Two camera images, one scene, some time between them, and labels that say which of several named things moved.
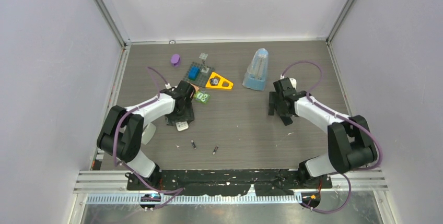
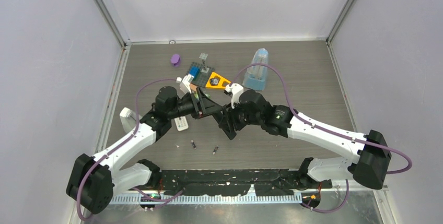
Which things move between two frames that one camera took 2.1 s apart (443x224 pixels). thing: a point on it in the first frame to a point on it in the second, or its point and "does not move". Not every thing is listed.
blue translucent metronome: x=256 y=75 does not move
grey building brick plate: x=203 y=78 does not move
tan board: x=181 y=126 does not move
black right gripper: x=274 y=98 to x=226 y=124
